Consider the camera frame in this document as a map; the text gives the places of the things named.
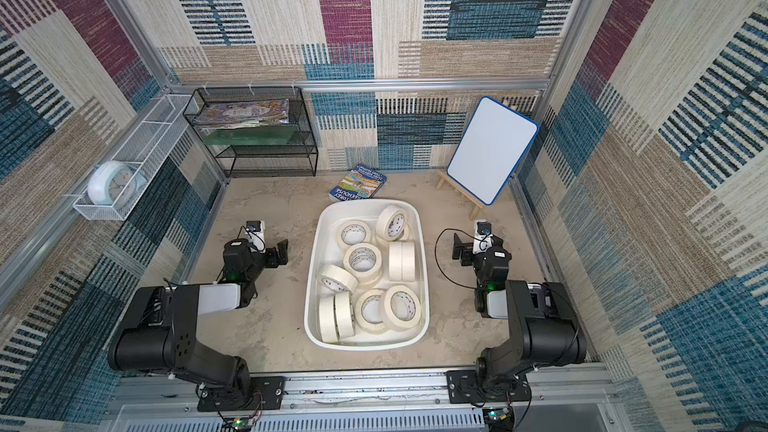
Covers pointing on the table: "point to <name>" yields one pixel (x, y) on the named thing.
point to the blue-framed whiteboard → (492, 151)
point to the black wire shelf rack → (298, 159)
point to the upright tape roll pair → (401, 261)
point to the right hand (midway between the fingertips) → (474, 230)
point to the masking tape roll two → (391, 223)
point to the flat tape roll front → (370, 311)
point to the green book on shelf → (276, 135)
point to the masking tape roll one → (352, 232)
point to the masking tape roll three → (364, 261)
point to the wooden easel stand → (461, 192)
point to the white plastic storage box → (324, 250)
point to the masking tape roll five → (338, 279)
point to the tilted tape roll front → (402, 307)
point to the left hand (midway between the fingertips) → (271, 240)
